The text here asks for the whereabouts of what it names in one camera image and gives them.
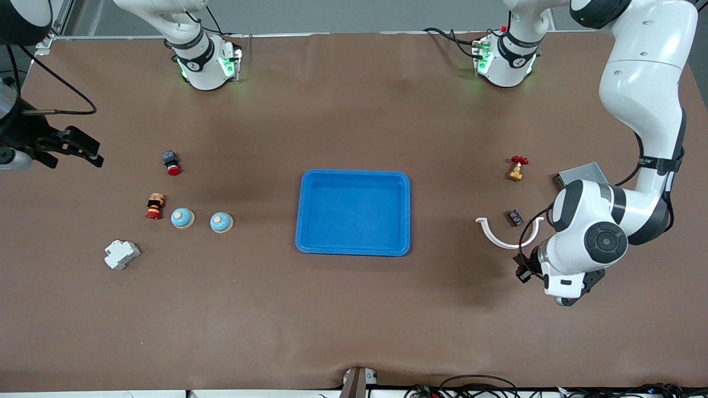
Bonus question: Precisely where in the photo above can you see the white curved pipe clamp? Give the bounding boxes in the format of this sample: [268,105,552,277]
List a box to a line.
[475,217,545,250]

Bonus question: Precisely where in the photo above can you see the grey metal box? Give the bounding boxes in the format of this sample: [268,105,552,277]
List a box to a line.
[553,161,610,188]

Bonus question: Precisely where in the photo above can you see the white circuit breaker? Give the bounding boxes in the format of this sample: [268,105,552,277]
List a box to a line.
[104,239,141,271]

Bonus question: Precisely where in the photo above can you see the brown table cover mat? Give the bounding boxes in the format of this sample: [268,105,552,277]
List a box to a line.
[0,30,708,390]

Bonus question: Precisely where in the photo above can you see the blue plastic tray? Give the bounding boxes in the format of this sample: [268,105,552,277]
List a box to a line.
[295,169,411,256]

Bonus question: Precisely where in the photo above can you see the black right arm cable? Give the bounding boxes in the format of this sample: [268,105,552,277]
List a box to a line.
[6,44,98,116]

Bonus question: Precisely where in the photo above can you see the brass valve red handle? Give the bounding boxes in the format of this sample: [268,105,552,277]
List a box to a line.
[506,155,529,182]

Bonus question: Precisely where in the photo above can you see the red yellow push button switch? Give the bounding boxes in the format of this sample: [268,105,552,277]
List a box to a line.
[145,192,166,221]

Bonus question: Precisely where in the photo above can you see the aluminium frame profile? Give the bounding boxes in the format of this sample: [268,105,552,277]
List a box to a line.
[33,0,75,50]

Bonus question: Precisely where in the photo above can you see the bundle of loose cables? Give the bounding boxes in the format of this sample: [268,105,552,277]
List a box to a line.
[407,375,708,398]

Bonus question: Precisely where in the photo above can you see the black right base cable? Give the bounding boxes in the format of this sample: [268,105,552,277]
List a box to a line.
[205,3,247,39]

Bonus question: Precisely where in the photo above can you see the grey camera post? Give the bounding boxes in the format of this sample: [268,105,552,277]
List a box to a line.
[339,367,378,398]

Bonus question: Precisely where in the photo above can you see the black left base cables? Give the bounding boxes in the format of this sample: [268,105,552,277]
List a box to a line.
[423,27,482,60]

